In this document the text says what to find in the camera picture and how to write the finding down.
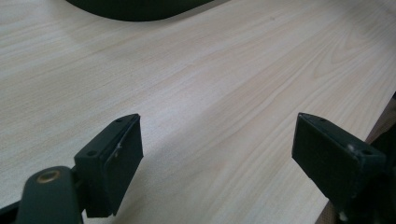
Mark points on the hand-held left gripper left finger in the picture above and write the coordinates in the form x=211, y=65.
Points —
x=109, y=168

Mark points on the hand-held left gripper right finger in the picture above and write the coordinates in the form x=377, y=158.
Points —
x=333, y=158

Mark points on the black oval tray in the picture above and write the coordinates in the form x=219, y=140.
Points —
x=137, y=9

